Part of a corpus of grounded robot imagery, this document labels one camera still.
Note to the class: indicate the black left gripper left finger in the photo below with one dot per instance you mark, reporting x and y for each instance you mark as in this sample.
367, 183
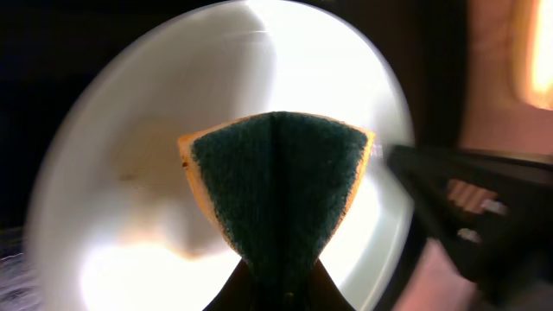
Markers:
237, 294

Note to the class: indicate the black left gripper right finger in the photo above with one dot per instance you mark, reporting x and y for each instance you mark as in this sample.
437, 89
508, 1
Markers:
322, 294

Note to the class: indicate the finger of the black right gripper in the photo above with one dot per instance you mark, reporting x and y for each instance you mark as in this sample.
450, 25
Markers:
491, 212

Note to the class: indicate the green yellow sponge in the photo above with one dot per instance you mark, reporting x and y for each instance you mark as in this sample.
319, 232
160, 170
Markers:
277, 185

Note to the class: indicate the green plate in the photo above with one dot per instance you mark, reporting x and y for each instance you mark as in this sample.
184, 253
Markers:
113, 224

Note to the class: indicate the yellow plate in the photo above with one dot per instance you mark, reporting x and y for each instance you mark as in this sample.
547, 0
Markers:
532, 52

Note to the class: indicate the round black tray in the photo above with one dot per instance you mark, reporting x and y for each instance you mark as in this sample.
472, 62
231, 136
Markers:
51, 52

